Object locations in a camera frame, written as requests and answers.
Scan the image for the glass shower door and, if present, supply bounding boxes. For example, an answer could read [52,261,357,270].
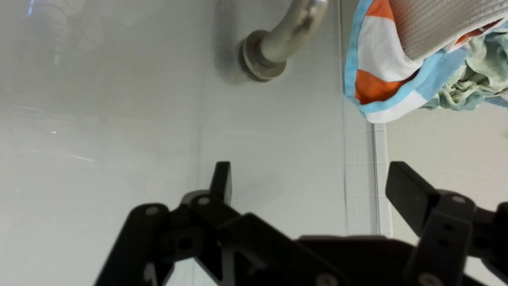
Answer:
[0,0,354,286]

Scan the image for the green patterned cloth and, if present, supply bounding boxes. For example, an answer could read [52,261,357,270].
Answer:
[422,32,508,113]

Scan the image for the white woven laundry basket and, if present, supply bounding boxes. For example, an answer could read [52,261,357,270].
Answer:
[390,0,508,61]

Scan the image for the fixed glass shower panel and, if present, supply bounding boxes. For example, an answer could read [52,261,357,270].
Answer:
[343,100,508,286]

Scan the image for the steel shower door handle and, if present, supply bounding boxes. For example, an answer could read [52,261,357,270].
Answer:
[240,0,330,84]

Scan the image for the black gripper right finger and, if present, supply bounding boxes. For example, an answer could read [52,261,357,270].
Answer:
[384,161,508,286]

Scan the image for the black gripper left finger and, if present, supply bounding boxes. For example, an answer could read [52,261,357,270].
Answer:
[94,161,340,286]

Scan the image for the blue orange white towel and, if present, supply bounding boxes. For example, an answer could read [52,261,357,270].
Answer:
[341,0,508,126]

